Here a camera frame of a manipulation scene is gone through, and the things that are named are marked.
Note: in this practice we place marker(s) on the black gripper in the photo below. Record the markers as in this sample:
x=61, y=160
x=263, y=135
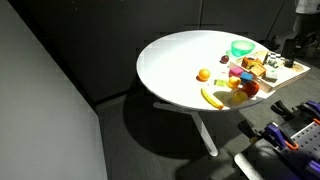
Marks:
x=288, y=52

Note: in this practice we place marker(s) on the yellow plastic lemon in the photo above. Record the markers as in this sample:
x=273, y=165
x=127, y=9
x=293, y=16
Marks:
x=240, y=96

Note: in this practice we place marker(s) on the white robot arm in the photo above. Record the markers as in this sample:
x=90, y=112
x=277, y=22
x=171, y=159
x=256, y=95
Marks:
x=306, y=43

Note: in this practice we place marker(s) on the grey block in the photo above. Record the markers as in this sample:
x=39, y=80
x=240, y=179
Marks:
x=271, y=75

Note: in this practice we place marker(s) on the wooden crate tray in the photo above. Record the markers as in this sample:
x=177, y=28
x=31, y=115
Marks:
x=285, y=75

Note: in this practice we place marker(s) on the tan wooden block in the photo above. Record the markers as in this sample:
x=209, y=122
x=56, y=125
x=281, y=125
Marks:
x=258, y=70

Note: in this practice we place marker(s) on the orange toy block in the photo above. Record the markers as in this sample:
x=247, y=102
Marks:
x=249, y=62

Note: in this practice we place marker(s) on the blue toy block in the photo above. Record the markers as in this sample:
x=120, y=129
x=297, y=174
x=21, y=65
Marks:
x=246, y=76

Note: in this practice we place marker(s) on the pink toy block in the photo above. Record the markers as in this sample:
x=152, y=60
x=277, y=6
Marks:
x=236, y=71

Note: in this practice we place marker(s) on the lime green flat block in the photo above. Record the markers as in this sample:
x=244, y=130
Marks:
x=221, y=83

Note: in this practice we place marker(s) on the black white patterned cube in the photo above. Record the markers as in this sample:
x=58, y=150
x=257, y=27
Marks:
x=273, y=59

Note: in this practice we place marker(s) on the green plastic bowl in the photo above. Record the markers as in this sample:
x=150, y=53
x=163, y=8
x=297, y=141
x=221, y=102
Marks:
x=241, y=47

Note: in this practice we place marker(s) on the red plastic apple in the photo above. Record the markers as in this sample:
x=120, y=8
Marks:
x=251, y=88

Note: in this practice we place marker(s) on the right purple orange clamp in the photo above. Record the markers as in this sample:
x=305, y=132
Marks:
x=309, y=110

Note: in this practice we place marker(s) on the purple orange clamp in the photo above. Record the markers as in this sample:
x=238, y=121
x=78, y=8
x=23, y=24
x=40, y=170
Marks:
x=271, y=133
x=309, y=110

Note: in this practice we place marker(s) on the yellow orange plastic fruit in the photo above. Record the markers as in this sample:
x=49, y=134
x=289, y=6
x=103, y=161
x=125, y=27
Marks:
x=234, y=82

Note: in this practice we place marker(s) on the dark red plum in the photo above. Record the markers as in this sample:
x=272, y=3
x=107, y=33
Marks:
x=224, y=59

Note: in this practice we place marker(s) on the left purple orange clamp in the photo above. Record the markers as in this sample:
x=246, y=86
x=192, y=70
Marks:
x=271, y=133

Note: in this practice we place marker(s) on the orange plastic orange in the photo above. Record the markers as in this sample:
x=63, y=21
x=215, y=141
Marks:
x=204, y=74

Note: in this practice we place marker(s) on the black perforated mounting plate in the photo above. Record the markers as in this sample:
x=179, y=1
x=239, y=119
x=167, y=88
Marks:
x=305, y=159

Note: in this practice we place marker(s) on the yellow plastic banana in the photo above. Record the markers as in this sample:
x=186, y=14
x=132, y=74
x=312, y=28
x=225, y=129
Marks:
x=211, y=99

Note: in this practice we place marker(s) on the white round table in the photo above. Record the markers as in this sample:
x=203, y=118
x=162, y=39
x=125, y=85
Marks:
x=168, y=67

